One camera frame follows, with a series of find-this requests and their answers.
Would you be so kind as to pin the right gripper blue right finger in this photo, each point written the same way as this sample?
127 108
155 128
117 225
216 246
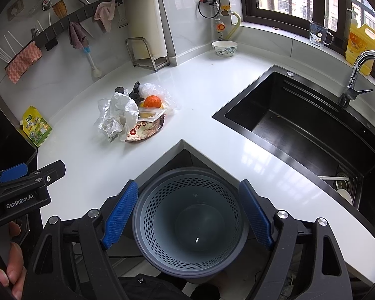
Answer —
260 223

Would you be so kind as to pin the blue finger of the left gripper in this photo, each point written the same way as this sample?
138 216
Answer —
50 173
14 173

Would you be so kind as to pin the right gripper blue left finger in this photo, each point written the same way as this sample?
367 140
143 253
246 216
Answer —
116 211

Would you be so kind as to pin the red patterned snack wrapper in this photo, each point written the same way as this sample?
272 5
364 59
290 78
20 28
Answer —
145 130

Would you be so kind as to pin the clear toothbrush blister pack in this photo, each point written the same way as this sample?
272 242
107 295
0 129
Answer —
150 114

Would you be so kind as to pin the orange peel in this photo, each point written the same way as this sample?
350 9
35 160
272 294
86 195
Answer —
152 101

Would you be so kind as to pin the clear plastic bag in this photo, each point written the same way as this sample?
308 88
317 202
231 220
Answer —
150 89

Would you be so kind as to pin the grey perforated trash bin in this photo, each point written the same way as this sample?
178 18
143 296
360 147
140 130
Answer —
189 223

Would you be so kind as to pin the black kitchen sink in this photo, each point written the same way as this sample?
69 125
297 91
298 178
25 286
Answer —
302 124

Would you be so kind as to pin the person's left hand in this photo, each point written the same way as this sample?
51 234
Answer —
15 272

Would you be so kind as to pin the yellow green seasoning pouch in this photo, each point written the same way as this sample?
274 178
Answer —
36 128

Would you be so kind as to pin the white plate in sink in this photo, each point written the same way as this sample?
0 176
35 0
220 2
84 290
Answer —
345 194

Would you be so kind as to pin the pink wavy dishcloth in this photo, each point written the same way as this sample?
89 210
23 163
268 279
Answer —
18 66

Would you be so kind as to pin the white bottle brush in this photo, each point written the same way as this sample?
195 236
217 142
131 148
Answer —
96 72

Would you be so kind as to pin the dark grey cloth rag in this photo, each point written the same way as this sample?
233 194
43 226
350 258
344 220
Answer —
134 94

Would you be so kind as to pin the mauve hanging cloth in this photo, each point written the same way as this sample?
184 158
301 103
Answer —
77 37

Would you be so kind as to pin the steel cutting board rack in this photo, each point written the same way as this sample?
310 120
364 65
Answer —
148 55

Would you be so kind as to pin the chrome sink faucet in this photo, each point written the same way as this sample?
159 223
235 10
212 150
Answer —
350 93

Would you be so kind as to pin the light pink hanging cloth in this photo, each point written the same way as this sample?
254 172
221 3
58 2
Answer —
105 13

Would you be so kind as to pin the white cutting board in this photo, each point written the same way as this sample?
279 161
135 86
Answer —
144 20

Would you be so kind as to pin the white patterned ceramic bowl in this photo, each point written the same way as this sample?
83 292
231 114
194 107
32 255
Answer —
224 48

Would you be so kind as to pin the clear glass mug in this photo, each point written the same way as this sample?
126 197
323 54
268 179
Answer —
319 35

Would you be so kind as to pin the yellow cooking oil bottle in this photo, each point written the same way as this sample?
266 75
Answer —
360 39

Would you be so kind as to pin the black wall hook rail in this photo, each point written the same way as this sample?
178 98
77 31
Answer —
82 14

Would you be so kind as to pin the gas valve with hose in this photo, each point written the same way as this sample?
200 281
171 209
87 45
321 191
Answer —
227 22

